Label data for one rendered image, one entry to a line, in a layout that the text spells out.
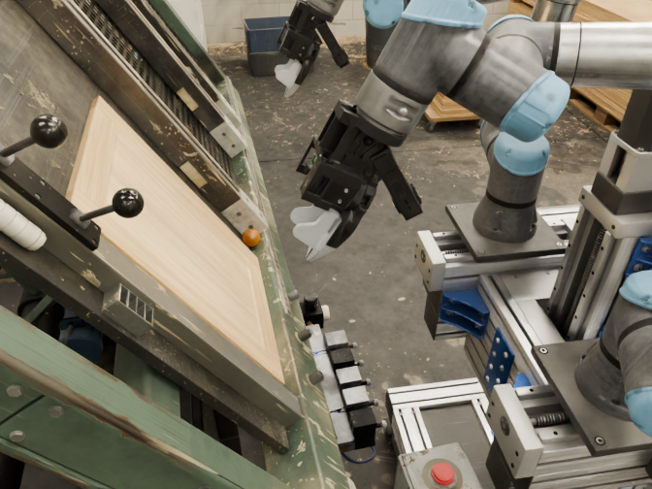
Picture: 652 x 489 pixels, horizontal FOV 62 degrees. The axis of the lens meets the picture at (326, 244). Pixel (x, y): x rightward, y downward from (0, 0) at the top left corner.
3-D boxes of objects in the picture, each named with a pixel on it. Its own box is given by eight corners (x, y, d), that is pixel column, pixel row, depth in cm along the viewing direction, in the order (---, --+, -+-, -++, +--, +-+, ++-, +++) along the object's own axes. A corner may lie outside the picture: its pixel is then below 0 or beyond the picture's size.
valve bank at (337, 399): (392, 485, 129) (400, 424, 115) (334, 499, 127) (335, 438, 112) (340, 335, 168) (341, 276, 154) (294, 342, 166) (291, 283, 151)
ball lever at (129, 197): (77, 241, 73) (143, 221, 66) (54, 222, 71) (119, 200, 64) (90, 219, 76) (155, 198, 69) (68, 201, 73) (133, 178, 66)
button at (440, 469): (457, 486, 92) (459, 479, 91) (435, 492, 91) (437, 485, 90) (447, 465, 95) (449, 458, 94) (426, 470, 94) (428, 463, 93)
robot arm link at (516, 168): (490, 203, 124) (502, 148, 115) (481, 174, 134) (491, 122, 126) (543, 205, 123) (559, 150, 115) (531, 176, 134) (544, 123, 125)
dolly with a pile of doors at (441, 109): (493, 130, 417) (504, 79, 392) (427, 135, 410) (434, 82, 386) (465, 100, 465) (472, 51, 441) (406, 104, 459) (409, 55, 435)
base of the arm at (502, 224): (519, 206, 141) (528, 172, 135) (546, 240, 129) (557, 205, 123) (463, 211, 139) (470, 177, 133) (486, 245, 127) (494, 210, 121)
